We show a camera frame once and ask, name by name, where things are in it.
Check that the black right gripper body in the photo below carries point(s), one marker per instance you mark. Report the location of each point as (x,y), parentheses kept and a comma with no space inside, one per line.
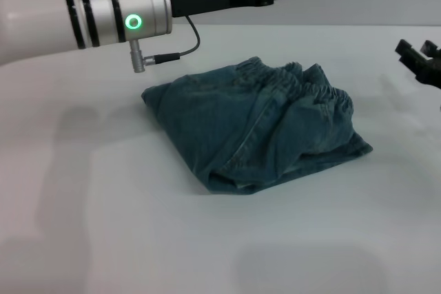
(430,70)

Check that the blue denim shorts with cartoon print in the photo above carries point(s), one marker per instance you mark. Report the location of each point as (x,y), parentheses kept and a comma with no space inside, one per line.
(241,128)

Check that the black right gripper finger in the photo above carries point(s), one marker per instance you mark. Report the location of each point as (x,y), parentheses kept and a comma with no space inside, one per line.
(430,49)
(407,53)

